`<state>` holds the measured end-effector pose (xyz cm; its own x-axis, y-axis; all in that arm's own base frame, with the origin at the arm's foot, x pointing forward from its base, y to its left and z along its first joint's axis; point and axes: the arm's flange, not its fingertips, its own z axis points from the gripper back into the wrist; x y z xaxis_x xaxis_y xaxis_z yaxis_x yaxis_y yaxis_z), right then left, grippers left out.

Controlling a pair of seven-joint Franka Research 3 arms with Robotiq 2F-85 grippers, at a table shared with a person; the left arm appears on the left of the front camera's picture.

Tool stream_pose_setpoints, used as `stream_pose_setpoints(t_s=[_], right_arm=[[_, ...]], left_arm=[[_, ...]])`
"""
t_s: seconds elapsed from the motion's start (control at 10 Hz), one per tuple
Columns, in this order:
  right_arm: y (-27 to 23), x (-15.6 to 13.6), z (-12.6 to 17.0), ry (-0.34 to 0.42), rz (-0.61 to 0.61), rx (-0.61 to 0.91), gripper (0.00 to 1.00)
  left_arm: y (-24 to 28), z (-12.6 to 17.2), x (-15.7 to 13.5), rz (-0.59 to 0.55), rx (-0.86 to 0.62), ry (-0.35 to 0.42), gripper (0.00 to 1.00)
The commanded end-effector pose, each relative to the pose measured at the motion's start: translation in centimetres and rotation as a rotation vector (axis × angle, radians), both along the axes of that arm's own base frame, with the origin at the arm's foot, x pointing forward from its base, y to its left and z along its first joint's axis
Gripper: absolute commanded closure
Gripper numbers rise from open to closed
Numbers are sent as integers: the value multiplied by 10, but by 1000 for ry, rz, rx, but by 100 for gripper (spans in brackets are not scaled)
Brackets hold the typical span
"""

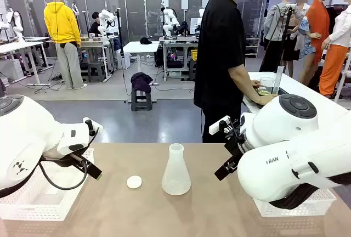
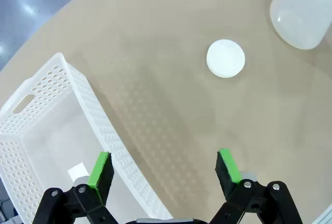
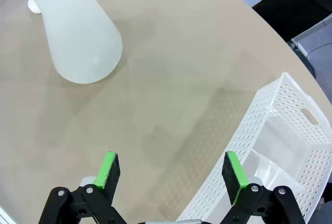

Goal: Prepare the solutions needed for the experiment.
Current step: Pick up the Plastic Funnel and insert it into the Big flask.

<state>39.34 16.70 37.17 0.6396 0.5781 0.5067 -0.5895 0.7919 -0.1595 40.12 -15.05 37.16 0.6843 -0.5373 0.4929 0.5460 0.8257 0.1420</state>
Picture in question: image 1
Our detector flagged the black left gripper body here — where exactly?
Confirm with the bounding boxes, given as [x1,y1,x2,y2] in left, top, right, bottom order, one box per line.
[42,152,92,167]

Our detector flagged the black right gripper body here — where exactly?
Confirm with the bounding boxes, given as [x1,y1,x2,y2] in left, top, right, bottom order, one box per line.
[223,134,247,166]

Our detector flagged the white round foam stopper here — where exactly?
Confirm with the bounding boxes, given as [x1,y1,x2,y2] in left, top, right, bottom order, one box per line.
[126,175,143,189]

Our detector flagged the clear plastic measuring beaker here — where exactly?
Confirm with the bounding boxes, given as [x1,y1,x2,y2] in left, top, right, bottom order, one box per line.
[259,77,276,96]

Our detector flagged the person's right forearm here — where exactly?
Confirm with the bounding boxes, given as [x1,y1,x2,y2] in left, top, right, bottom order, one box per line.
[229,65,264,105]

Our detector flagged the person's right hand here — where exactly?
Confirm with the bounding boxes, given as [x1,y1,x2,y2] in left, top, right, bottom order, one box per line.
[256,93,279,106]

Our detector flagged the person's left hand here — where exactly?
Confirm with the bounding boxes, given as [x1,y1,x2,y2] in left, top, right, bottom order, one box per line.
[250,79,263,92]

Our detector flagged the white perforated plastic basket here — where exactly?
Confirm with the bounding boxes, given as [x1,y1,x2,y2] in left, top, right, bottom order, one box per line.
[0,148,95,221]
[253,187,337,218]

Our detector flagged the translucent plastic conical flask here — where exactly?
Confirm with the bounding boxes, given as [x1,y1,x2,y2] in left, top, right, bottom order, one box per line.
[161,143,192,196]

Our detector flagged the dark grey step stool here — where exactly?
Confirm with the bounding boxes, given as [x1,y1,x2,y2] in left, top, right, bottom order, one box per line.
[131,89,153,111]
[87,61,107,83]

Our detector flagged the dark purple cloth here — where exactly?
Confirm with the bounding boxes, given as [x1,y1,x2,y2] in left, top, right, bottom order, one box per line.
[131,72,154,94]

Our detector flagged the white shoe rack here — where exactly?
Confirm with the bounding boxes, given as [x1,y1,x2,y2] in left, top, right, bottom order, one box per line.
[245,37,261,58]

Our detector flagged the person in black T-shirt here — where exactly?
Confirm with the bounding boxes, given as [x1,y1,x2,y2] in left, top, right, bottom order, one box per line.
[193,0,247,144]

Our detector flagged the white workshop desk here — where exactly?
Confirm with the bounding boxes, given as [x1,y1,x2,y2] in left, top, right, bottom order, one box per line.
[0,41,46,87]

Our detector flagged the black light stand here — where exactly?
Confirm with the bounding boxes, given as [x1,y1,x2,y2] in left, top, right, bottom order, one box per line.
[115,8,131,104]

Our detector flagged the white standing table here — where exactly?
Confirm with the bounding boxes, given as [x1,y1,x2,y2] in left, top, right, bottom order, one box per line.
[122,41,161,86]

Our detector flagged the mannequin in grey shirt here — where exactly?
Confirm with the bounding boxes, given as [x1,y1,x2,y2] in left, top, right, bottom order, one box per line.
[263,0,305,76]

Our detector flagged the mannequin in orange trousers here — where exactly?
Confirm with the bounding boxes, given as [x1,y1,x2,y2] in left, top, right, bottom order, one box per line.
[319,3,351,98]

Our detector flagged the seated person in black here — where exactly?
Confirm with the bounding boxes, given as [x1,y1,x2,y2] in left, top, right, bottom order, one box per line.
[88,11,104,35]

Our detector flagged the person in yellow hoodie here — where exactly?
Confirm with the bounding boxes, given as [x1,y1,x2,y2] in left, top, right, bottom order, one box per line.
[43,0,88,91]

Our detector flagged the mannequin in orange dress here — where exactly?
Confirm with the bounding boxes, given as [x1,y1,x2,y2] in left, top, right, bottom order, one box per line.
[298,0,334,86]

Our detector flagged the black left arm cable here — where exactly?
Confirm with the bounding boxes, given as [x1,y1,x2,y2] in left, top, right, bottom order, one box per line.
[38,161,88,191]

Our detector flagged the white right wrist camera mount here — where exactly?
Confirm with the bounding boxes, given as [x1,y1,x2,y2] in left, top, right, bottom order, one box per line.
[208,115,241,139]

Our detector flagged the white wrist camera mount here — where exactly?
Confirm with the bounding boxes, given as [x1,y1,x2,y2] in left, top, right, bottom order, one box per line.
[208,115,241,139]
[82,116,104,139]

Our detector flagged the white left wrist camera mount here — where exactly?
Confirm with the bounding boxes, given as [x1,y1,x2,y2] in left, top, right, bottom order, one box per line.
[82,116,104,139]

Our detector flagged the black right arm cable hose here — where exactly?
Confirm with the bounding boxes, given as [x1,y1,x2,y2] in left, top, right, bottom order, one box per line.
[270,184,327,210]

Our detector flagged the black camera tripod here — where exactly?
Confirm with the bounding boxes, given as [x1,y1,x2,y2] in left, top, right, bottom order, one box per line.
[259,3,296,73]

